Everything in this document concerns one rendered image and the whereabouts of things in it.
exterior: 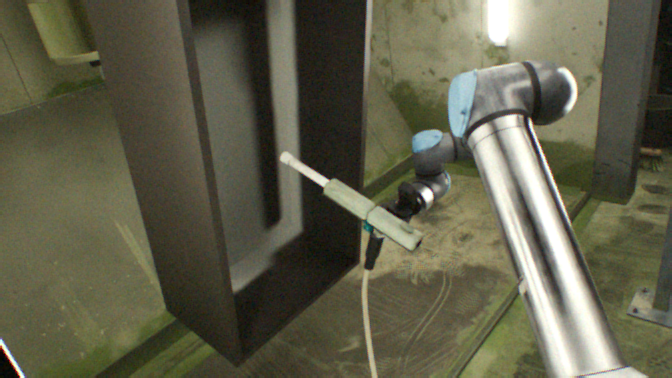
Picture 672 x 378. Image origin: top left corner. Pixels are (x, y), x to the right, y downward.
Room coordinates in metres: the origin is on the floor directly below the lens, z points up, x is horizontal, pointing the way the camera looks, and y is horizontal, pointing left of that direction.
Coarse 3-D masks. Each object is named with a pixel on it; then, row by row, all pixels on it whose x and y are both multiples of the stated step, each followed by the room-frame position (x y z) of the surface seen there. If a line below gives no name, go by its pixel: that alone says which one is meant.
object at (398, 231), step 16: (288, 160) 1.35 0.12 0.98; (320, 176) 1.28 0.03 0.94; (336, 192) 1.21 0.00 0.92; (352, 192) 1.21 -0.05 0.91; (352, 208) 1.18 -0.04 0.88; (368, 208) 1.15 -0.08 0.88; (384, 224) 1.11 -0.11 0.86; (400, 224) 1.10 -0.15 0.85; (400, 240) 1.07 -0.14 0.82; (416, 240) 1.05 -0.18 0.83; (368, 256) 1.16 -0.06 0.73
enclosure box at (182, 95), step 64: (128, 0) 1.07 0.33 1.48; (192, 0) 1.41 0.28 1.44; (256, 0) 1.58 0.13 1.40; (320, 0) 1.53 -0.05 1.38; (128, 64) 1.13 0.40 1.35; (192, 64) 0.98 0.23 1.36; (256, 64) 1.59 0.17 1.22; (320, 64) 1.56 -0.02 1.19; (128, 128) 1.21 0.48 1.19; (192, 128) 1.01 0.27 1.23; (256, 128) 1.60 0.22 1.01; (320, 128) 1.59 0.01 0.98; (192, 192) 1.06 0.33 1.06; (256, 192) 1.61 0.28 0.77; (320, 192) 1.63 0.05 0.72; (192, 256) 1.13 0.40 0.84; (256, 256) 1.59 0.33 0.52; (320, 256) 1.57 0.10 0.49; (192, 320) 1.22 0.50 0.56; (256, 320) 1.28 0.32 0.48
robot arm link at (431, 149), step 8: (416, 136) 1.39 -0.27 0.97; (424, 136) 1.37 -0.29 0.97; (432, 136) 1.36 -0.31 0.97; (440, 136) 1.36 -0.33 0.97; (448, 136) 1.37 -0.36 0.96; (416, 144) 1.36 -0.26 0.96; (424, 144) 1.34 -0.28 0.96; (432, 144) 1.34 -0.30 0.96; (440, 144) 1.35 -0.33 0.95; (448, 144) 1.35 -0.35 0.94; (416, 152) 1.36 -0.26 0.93; (424, 152) 1.34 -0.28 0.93; (432, 152) 1.34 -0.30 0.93; (440, 152) 1.34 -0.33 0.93; (448, 152) 1.34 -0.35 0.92; (416, 160) 1.36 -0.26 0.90; (424, 160) 1.34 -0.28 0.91; (432, 160) 1.34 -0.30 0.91; (440, 160) 1.34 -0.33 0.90; (448, 160) 1.35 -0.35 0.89; (416, 168) 1.37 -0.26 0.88; (424, 168) 1.34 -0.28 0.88; (432, 168) 1.34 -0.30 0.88; (440, 168) 1.35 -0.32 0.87; (424, 176) 1.34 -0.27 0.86; (432, 176) 1.34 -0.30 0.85
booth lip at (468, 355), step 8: (584, 200) 2.34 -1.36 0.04; (576, 208) 2.28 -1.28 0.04; (568, 216) 2.21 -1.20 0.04; (576, 216) 2.23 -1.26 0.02; (512, 296) 1.67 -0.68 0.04; (504, 304) 1.63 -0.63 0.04; (496, 312) 1.59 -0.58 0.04; (504, 312) 1.60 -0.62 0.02; (496, 320) 1.55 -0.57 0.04; (488, 328) 1.51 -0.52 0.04; (480, 336) 1.48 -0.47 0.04; (472, 344) 1.44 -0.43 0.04; (480, 344) 1.45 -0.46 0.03; (464, 352) 1.41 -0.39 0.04; (472, 352) 1.41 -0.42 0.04; (464, 360) 1.37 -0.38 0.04; (456, 368) 1.34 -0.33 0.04; (448, 376) 1.31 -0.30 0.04; (456, 376) 1.31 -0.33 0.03
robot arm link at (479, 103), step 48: (480, 96) 0.84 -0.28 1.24; (528, 96) 0.84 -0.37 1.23; (480, 144) 0.80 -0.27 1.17; (528, 144) 0.76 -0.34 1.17; (528, 192) 0.69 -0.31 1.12; (528, 240) 0.64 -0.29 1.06; (576, 240) 0.64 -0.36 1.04; (528, 288) 0.60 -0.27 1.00; (576, 288) 0.57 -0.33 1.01; (576, 336) 0.52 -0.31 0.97
